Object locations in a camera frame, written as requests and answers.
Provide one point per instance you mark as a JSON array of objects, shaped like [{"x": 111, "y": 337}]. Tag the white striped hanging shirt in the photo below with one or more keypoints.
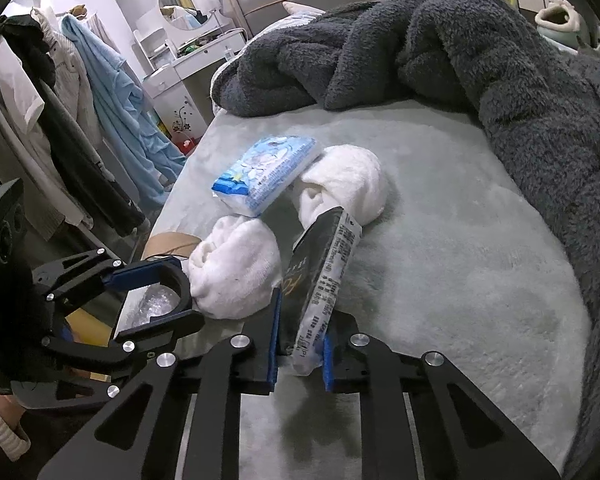
[{"x": 72, "y": 75}]

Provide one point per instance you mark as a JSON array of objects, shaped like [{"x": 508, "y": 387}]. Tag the clear plastic wrapper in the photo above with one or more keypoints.
[{"x": 152, "y": 306}]

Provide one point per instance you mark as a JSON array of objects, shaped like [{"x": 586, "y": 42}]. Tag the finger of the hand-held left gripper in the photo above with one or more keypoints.
[
  {"x": 150, "y": 337},
  {"x": 130, "y": 271}
]

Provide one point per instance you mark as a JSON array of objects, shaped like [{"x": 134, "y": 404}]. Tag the white towel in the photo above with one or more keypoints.
[
  {"x": 345, "y": 180},
  {"x": 235, "y": 265}
]

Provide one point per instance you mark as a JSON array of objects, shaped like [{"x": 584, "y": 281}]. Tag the white green plush toy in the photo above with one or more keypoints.
[{"x": 560, "y": 17}]

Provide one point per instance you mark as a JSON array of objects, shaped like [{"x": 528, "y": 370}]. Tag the black tissue packet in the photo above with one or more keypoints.
[{"x": 320, "y": 270}]

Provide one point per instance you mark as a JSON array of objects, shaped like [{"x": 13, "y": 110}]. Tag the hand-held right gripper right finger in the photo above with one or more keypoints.
[{"x": 330, "y": 365}]

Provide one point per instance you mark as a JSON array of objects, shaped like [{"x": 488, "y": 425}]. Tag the white hanging t-shirt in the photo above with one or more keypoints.
[{"x": 15, "y": 80}]

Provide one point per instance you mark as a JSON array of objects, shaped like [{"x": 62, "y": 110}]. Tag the blue patterned blanket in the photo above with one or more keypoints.
[{"x": 285, "y": 24}]

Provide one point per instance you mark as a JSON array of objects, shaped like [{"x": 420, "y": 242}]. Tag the white pillow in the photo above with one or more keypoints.
[{"x": 302, "y": 7}]

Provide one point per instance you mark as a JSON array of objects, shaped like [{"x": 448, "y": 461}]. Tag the light blue hanging garment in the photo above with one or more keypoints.
[{"x": 115, "y": 105}]

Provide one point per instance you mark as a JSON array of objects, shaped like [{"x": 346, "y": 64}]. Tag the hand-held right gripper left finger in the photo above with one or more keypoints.
[{"x": 271, "y": 345}]

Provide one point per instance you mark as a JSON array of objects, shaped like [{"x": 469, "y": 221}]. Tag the grey fleece blanket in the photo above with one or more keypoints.
[{"x": 480, "y": 75}]

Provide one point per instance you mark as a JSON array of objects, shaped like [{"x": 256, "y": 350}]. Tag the white vanity table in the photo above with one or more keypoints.
[{"x": 190, "y": 85}]

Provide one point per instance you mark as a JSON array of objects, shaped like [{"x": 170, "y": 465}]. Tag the bed with grey headboard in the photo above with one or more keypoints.
[{"x": 455, "y": 260}]

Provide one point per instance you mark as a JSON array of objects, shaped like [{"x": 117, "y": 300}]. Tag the black hanging garment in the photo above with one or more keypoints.
[{"x": 80, "y": 160}]

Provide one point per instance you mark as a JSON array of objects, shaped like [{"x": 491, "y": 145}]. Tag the yellow object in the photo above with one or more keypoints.
[{"x": 87, "y": 327}]

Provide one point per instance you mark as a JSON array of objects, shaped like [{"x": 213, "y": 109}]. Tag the blue tissue packet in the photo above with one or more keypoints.
[{"x": 265, "y": 170}]

